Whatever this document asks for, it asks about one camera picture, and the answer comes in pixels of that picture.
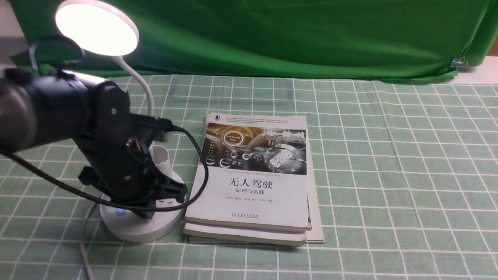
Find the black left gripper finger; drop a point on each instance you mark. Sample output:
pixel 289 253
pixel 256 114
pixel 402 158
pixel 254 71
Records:
pixel 174 190

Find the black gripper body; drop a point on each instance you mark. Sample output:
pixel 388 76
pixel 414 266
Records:
pixel 130 178

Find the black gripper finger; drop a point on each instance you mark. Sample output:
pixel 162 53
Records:
pixel 88 177

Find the white desk lamp with sockets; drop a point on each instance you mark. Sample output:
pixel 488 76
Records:
pixel 103 29

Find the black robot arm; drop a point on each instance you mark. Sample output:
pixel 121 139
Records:
pixel 94 113

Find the top book self-driving cover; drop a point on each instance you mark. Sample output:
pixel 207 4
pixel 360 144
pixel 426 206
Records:
pixel 257 173

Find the middle white book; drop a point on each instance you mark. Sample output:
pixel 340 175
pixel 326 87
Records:
pixel 216 234

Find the bottom thin book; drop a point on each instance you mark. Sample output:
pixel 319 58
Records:
pixel 315 228

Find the green backdrop cloth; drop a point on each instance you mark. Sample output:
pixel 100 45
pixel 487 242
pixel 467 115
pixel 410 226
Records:
pixel 399 41

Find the green checkered tablecloth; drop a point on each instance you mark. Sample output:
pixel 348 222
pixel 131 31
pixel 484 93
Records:
pixel 407 183

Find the blue binder clip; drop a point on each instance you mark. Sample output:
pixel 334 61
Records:
pixel 458 63

